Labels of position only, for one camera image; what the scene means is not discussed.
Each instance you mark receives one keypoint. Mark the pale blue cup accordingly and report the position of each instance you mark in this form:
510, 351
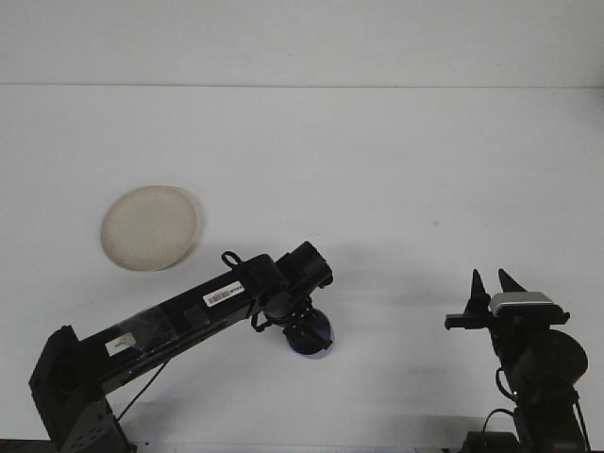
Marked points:
325, 332

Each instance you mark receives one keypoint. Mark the pale round plate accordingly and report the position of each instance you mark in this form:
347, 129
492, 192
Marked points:
148, 229

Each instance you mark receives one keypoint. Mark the arm grey camera box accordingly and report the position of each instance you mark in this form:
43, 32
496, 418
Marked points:
519, 297

